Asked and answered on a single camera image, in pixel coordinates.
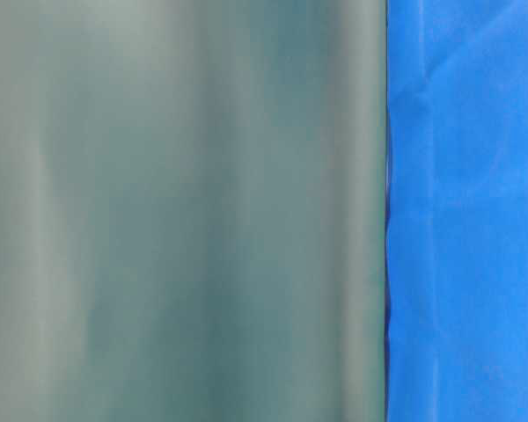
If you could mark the blue table cloth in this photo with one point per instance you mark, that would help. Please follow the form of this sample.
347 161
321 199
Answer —
457 225

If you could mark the blurred grey-green panel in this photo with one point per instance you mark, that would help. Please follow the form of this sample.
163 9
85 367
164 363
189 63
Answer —
192 210

